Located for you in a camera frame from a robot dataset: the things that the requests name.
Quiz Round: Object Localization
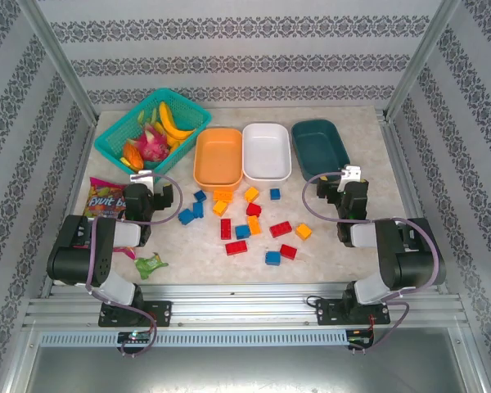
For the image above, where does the white plastic container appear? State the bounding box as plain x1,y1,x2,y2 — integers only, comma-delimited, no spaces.
241,122,292,184

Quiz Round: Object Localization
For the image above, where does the green snack wrapper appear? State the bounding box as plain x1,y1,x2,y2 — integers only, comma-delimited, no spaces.
133,251,169,280

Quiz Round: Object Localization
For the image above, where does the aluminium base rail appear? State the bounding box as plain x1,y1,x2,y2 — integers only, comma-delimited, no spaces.
22,282,467,328

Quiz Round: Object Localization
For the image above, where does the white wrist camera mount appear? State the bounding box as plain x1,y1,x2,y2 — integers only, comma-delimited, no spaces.
338,164,363,193
129,169,155,187

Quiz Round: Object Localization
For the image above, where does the teal plastic mesh basket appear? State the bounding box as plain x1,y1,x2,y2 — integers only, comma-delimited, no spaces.
93,88,213,182

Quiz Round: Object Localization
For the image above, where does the aluminium frame post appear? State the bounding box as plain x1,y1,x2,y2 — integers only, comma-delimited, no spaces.
16,0,101,126
382,0,463,122

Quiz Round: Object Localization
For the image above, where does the pink toy dragon fruit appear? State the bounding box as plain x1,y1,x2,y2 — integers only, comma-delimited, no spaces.
134,124,171,163

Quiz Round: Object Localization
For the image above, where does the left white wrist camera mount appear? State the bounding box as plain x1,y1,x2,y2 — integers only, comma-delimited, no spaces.
129,169,155,187

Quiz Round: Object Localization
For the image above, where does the colourful fruit candy bag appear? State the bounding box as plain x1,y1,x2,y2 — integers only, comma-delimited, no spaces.
85,176,128,222

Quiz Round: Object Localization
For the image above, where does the yellow toy banana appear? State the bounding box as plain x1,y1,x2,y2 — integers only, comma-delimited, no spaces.
158,101,196,141
153,120,181,148

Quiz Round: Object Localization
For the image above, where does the grey slotted cable duct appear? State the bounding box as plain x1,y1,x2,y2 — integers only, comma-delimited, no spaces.
38,329,349,348

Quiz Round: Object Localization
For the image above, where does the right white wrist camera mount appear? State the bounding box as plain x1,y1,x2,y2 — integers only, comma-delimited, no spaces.
338,164,363,193

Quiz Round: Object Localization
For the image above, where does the orange toy fruit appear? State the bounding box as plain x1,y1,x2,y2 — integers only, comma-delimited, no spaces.
121,142,146,172

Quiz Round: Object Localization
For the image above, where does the aluminium side rail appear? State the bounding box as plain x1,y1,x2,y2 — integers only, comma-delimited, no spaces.
378,110,453,296
39,118,101,298

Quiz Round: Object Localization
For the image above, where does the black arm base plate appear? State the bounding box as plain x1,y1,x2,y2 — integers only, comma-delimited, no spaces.
97,300,173,328
314,297,390,327

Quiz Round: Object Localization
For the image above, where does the small circuit board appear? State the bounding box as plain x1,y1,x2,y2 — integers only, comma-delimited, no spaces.
118,331,152,344
347,329,376,349

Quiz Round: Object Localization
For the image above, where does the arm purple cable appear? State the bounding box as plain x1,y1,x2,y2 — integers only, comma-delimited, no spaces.
302,171,441,354
83,172,185,358

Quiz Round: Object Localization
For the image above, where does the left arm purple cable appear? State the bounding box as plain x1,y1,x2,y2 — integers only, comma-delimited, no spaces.
83,172,185,358

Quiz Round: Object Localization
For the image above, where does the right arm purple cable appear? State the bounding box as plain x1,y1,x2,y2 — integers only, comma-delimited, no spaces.
302,171,441,354

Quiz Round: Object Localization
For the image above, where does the orange plastic container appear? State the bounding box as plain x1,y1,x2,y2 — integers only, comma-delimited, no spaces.
193,127,244,192

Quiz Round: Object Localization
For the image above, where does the dark teal plastic container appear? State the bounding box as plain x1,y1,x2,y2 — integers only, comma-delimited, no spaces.
291,119,351,180

